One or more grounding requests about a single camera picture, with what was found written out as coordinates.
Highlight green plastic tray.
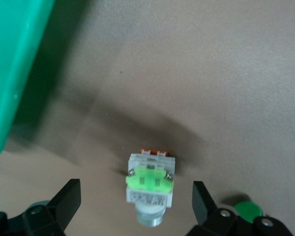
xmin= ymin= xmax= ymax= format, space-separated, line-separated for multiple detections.
xmin=0 ymin=0 xmax=55 ymax=158

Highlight green pushbutton orange contact block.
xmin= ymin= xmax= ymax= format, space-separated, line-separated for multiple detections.
xmin=234 ymin=199 xmax=263 ymax=224

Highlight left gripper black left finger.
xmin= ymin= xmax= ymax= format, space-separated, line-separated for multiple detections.
xmin=9 ymin=178 xmax=82 ymax=236

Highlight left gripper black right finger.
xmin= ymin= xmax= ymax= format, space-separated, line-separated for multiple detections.
xmin=186 ymin=181 xmax=251 ymax=236

